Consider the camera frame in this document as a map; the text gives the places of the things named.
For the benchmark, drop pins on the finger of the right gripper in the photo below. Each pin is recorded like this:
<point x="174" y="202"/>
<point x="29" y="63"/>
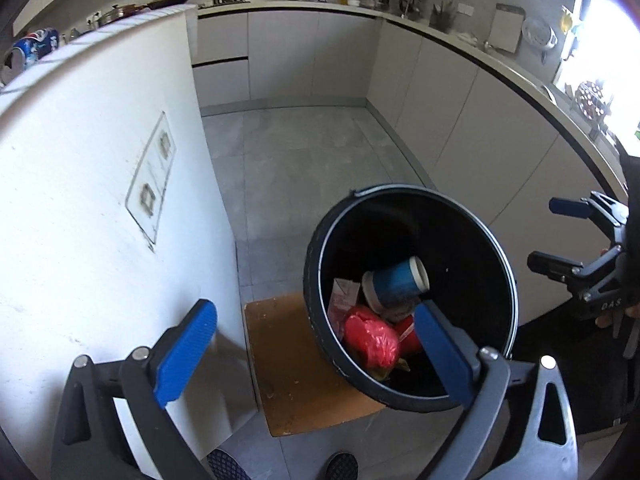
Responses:
<point x="555" y="268"/>
<point x="597" y="207"/>

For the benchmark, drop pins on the person's right hand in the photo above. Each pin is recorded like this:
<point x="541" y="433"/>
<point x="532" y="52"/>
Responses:
<point x="608" y="318"/>

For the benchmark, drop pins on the black lidded wok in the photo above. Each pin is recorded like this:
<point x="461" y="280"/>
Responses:
<point x="118" y="13"/>

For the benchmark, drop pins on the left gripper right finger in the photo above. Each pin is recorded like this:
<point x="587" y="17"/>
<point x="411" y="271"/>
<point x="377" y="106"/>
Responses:
<point x="539" y="443"/>

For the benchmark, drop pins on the red plastic bag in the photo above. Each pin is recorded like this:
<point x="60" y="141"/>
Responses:
<point x="368" y="339"/>

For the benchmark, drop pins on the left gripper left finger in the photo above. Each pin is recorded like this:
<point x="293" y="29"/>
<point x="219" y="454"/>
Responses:
<point x="89" y="442"/>

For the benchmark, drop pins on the white colander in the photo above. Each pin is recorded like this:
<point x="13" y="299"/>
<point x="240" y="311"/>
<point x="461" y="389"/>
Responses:
<point x="538" y="34"/>

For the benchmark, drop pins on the red paper cup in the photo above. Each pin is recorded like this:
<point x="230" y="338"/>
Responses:
<point x="408" y="341"/>

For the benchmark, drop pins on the black trash bin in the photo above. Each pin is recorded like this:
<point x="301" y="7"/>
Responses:
<point x="471" y="280"/>

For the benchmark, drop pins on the blue paper cup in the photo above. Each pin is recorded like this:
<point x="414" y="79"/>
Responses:
<point x="385" y="289"/>

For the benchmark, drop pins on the utensil holder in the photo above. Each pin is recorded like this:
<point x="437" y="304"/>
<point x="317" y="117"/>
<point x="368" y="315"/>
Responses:
<point x="443" y="15"/>

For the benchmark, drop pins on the gas stove top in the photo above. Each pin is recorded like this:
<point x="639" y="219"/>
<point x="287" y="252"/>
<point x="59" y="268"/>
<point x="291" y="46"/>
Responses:
<point x="214" y="3"/>

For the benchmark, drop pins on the blue Pepsi can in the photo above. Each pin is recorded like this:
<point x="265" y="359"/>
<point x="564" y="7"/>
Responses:
<point x="27" y="51"/>

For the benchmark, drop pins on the white cutting board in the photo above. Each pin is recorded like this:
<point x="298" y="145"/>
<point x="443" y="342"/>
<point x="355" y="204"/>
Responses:
<point x="506" y="27"/>

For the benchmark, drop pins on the yellow cloth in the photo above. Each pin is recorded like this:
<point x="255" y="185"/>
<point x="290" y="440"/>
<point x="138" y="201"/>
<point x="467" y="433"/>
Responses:
<point x="382" y="373"/>

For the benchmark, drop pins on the black frying pan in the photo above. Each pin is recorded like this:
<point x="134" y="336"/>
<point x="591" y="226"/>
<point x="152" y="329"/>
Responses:
<point x="160" y="4"/>

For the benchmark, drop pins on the brown cardboard mat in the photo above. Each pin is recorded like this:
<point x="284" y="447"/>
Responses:
<point x="299" y="391"/>

